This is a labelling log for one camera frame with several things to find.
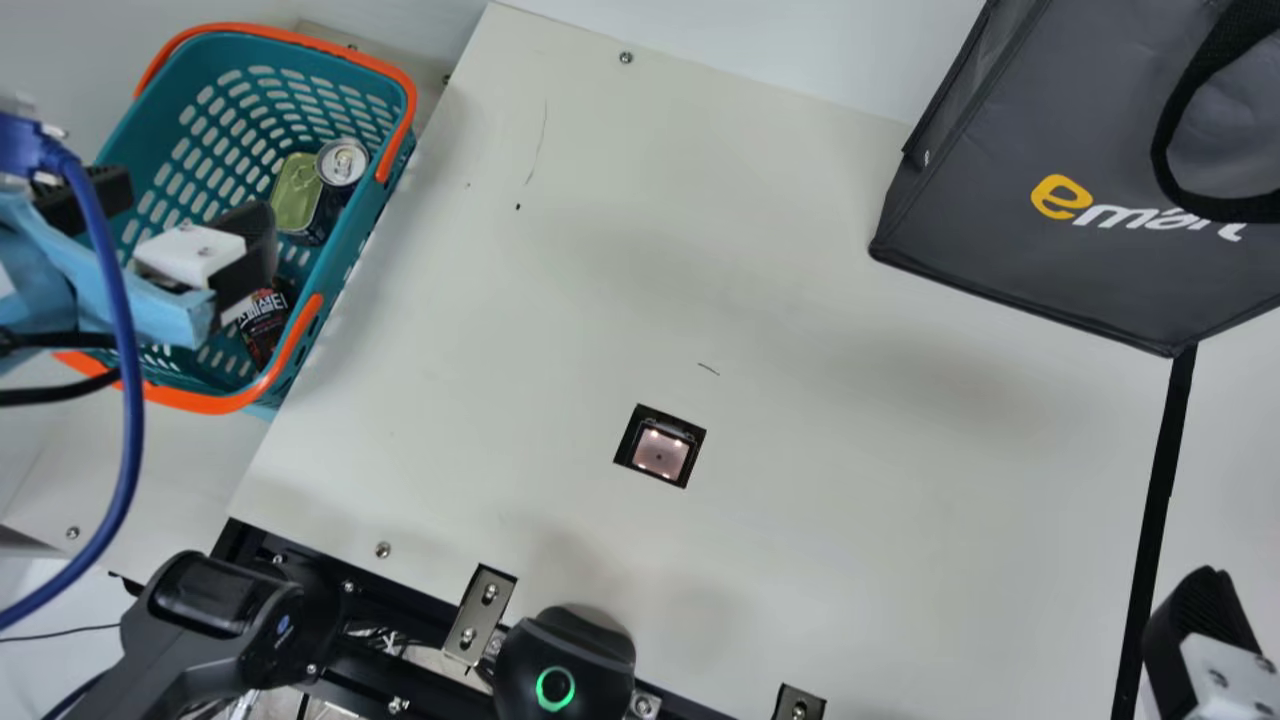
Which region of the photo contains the blue cable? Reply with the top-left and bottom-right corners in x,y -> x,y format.
0,108 -> 147,633

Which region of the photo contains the rectangular tin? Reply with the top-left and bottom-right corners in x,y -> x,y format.
270,152 -> 323,236

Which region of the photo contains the black cable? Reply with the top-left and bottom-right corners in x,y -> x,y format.
0,372 -> 123,408

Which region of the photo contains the silver-topped can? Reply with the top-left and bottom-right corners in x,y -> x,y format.
300,137 -> 372,246

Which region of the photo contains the black device with green light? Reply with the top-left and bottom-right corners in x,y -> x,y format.
493,605 -> 638,717

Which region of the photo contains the black strip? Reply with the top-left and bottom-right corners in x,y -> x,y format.
1110,343 -> 1199,720

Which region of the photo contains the dark grey bag with straps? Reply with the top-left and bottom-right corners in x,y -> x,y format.
868,0 -> 1280,358

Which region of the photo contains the small square scanner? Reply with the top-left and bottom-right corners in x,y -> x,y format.
613,403 -> 707,490

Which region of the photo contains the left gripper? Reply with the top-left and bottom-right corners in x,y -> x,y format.
0,164 -> 281,353

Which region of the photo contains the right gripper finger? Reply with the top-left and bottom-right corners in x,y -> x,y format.
1142,566 -> 1280,720

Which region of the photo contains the teal shopping basket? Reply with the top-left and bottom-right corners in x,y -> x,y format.
55,22 -> 419,419

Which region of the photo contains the dark coffee bottle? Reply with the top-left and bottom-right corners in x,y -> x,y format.
238,285 -> 297,371

